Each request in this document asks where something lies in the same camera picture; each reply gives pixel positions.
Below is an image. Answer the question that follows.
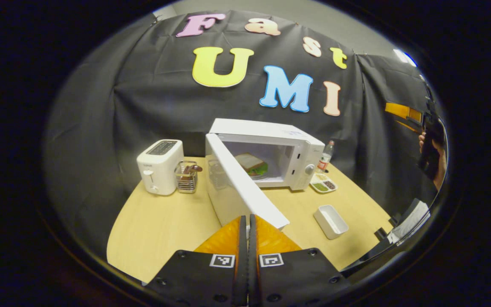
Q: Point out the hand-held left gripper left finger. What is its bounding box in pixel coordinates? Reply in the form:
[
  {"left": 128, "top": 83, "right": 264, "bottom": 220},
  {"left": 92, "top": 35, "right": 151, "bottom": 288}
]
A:
[{"left": 145, "top": 215, "right": 248, "bottom": 307}]

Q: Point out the divided plate of beans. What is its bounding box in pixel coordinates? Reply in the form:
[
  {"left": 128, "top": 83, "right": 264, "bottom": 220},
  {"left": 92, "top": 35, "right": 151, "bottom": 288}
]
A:
[{"left": 309, "top": 172, "right": 338, "bottom": 194}]

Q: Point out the small ceiling light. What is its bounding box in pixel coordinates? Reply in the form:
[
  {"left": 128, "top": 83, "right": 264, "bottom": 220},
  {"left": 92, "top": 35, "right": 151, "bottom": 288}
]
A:
[{"left": 393, "top": 48, "right": 416, "bottom": 67}]

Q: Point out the white rectangular tray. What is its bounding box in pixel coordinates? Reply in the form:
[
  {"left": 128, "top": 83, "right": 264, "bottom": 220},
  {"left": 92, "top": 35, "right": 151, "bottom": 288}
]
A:
[{"left": 313, "top": 205, "right": 349, "bottom": 240}]

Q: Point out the white microwave oven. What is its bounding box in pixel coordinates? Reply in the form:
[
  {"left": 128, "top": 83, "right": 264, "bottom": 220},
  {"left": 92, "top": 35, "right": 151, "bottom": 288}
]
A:
[{"left": 205, "top": 118, "right": 326, "bottom": 231}]

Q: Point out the lettuce sandwich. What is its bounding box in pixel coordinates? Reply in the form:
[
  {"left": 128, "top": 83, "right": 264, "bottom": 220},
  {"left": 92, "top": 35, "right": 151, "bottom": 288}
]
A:
[{"left": 234, "top": 153, "right": 269, "bottom": 177}]

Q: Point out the white cloth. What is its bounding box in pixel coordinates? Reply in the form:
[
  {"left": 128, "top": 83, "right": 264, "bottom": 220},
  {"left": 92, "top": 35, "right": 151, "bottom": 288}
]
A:
[{"left": 388, "top": 200, "right": 431, "bottom": 246}]

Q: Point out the metal wire basket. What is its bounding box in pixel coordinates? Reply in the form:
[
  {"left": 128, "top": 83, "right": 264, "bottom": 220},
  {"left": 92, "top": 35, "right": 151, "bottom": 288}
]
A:
[{"left": 174, "top": 161, "right": 203, "bottom": 194}]

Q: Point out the clear bottle with red label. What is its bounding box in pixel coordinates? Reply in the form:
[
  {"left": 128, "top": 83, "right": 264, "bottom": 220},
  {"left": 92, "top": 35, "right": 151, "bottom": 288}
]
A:
[{"left": 317, "top": 140, "right": 335, "bottom": 172}]

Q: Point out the white toaster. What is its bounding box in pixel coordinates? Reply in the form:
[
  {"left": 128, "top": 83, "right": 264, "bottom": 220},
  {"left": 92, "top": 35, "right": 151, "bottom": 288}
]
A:
[{"left": 136, "top": 139, "right": 185, "bottom": 196}]

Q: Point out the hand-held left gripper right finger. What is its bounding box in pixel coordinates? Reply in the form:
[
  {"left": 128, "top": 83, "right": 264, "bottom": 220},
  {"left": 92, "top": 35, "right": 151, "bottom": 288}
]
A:
[{"left": 249, "top": 214, "right": 350, "bottom": 307}]

